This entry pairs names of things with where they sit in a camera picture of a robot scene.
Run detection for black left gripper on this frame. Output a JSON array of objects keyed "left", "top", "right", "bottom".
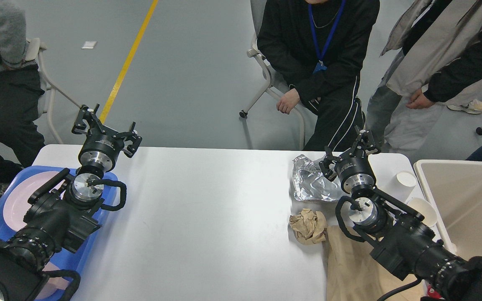
[{"left": 72, "top": 104, "right": 142, "bottom": 173}]

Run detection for standing person grey trousers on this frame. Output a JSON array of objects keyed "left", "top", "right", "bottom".
[{"left": 447, "top": 99, "right": 482, "bottom": 115}]

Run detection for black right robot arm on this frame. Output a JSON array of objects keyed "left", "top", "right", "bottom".
[{"left": 319, "top": 129, "right": 482, "bottom": 301}]

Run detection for person in grey sweater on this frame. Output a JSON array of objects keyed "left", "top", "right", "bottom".
[{"left": 0, "top": 0, "right": 44, "bottom": 185}]

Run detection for crumpled brown paper ball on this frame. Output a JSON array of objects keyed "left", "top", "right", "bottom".
[{"left": 289, "top": 208, "right": 328, "bottom": 245}]

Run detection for pink mug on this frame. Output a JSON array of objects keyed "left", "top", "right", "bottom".
[{"left": 35, "top": 262, "right": 69, "bottom": 300}]

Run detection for blue plastic tray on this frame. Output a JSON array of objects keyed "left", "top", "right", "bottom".
[{"left": 0, "top": 166, "right": 119, "bottom": 301}]

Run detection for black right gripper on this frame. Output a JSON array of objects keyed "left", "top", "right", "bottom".
[{"left": 319, "top": 126, "right": 382, "bottom": 194}]

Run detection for white office chair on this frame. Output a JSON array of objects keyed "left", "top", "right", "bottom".
[{"left": 239, "top": 0, "right": 308, "bottom": 150}]

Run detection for pink plate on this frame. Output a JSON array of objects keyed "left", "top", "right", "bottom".
[{"left": 3, "top": 170, "right": 59, "bottom": 231}]

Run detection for person in black tracksuit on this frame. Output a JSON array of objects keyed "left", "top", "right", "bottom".
[{"left": 256, "top": 0, "right": 380, "bottom": 152}]

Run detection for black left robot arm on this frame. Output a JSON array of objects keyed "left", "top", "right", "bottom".
[{"left": 0, "top": 105, "right": 142, "bottom": 301}]

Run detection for white paper scrap on floor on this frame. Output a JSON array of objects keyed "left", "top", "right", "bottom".
[{"left": 82, "top": 41, "right": 97, "bottom": 49}]

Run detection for beige plastic bin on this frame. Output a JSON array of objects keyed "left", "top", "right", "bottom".
[{"left": 414, "top": 160, "right": 482, "bottom": 260}]

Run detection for left white chair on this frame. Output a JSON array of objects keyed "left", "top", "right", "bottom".
[{"left": 25, "top": 38, "right": 81, "bottom": 144}]

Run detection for white paper cup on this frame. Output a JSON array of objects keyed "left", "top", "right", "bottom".
[
  {"left": 407, "top": 197, "right": 438, "bottom": 228},
  {"left": 380, "top": 170, "right": 418, "bottom": 203}
]

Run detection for person in beige coat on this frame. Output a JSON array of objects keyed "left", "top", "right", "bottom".
[{"left": 367, "top": 0, "right": 482, "bottom": 156}]

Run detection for crumpled aluminium foil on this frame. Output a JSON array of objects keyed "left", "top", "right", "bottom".
[{"left": 292, "top": 154, "right": 346, "bottom": 203}]

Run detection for brown paper bag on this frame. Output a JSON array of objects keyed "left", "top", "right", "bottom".
[{"left": 326, "top": 225, "right": 416, "bottom": 301}]

